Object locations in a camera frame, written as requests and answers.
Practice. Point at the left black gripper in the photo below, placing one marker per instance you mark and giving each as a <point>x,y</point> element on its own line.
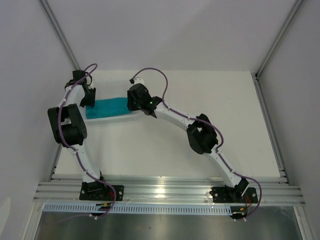
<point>91,101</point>

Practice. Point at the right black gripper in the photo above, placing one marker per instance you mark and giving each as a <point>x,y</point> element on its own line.
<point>131,107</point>

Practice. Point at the teal t-shirt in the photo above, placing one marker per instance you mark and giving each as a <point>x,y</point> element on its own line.
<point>107,108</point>

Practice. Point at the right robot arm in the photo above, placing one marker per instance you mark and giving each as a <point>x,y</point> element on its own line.
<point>201,134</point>

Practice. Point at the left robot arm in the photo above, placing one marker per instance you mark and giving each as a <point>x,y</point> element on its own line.
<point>69,128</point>

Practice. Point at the white plastic basket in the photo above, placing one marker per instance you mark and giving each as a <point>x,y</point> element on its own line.
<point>112,88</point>

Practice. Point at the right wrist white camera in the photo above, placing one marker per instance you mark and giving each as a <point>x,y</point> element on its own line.
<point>136,80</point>

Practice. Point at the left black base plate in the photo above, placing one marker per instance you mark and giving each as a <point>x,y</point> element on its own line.
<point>102,194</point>

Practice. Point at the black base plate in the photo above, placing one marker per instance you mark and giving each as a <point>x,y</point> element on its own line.
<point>229,195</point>
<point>102,194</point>

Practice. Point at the aluminium mounting rail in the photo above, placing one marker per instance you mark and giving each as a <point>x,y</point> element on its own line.
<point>167,190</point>

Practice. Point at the left aluminium frame post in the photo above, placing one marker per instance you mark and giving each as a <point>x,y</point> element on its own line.
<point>59,33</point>

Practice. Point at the aluminium frame post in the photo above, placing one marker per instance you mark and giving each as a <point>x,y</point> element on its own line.
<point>283,31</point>
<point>59,33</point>

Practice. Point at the white slotted cable duct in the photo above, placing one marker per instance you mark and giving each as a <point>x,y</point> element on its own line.
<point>131,208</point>

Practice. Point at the right aluminium frame post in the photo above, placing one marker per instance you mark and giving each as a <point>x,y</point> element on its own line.
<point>283,31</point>

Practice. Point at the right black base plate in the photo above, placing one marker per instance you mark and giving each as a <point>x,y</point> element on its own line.
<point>229,195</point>

